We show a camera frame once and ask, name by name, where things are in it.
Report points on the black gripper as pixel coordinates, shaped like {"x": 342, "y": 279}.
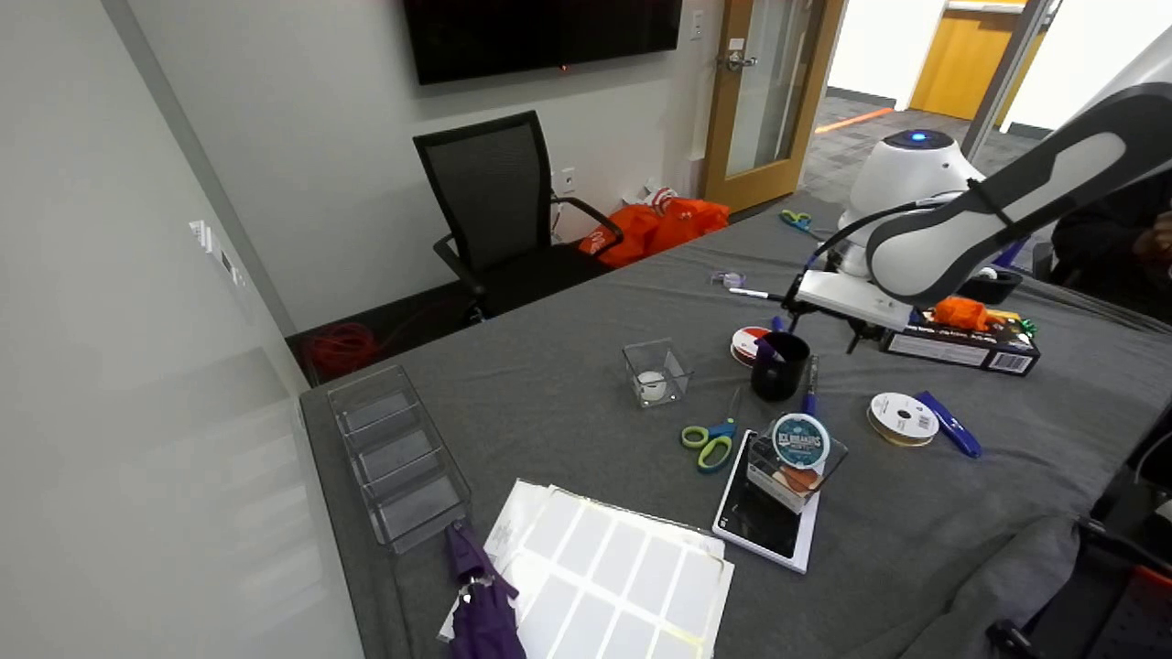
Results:
{"x": 862, "y": 332}

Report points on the black mug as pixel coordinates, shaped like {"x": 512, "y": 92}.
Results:
{"x": 782, "y": 370}

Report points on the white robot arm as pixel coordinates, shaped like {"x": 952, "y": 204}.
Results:
{"x": 1048, "y": 184}

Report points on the blue pen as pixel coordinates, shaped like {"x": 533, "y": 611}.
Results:
{"x": 773, "y": 323}
{"x": 812, "y": 404}

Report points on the black cardboard box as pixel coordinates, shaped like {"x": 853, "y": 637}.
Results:
{"x": 966, "y": 353}

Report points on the orange ribbon bow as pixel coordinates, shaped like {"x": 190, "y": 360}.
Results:
{"x": 960, "y": 313}

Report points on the blue capped marker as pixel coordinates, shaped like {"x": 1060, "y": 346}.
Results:
{"x": 953, "y": 428}

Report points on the orange and white ribbon spool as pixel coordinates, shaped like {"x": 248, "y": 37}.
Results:
{"x": 743, "y": 346}

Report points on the black marker white cap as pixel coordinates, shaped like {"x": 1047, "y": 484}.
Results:
{"x": 750, "y": 292}

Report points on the green and blue scissors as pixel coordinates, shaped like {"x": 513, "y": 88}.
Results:
{"x": 801, "y": 226}
{"x": 726, "y": 431}

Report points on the black tape dispenser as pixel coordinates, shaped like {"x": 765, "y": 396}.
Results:
{"x": 1003, "y": 292}

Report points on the small clear purple cap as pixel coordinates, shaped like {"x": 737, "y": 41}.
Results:
{"x": 731, "y": 279}

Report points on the clear box with supplies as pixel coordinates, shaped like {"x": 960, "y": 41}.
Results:
{"x": 790, "y": 479}

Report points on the green gift bow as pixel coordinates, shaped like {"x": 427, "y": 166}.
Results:
{"x": 1024, "y": 328}

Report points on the grey tablecloth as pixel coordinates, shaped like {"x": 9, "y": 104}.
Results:
{"x": 928, "y": 535}

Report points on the white tablet black screen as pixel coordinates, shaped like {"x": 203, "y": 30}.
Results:
{"x": 755, "y": 517}

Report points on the clear plastic cube box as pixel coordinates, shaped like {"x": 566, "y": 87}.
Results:
{"x": 657, "y": 390}

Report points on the orange bag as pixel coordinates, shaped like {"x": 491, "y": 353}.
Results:
{"x": 661, "y": 230}

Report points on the wooden door with glass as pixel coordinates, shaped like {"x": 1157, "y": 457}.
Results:
{"x": 721, "y": 122}

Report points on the person in black clothing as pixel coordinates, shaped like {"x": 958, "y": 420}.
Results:
{"x": 1124, "y": 269}

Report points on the yellow wooden door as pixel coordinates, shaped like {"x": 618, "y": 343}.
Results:
{"x": 966, "y": 61}

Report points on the black office chair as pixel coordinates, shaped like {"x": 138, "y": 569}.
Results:
{"x": 488, "y": 184}

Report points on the purple cloth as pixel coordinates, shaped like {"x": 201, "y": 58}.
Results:
{"x": 486, "y": 611}

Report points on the clear organizer tray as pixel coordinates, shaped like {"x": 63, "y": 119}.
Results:
{"x": 405, "y": 472}

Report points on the white wall outlet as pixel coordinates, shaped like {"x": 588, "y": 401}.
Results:
{"x": 638, "y": 191}

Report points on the grey metal partition post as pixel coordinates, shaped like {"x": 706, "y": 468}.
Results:
{"x": 1011, "y": 75}

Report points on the white wall switch plate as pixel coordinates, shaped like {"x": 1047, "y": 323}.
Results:
{"x": 699, "y": 22}

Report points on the black wall television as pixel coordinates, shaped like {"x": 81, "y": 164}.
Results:
{"x": 544, "y": 33}

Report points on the white wall thermostat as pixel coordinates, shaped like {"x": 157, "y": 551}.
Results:
{"x": 203, "y": 237}

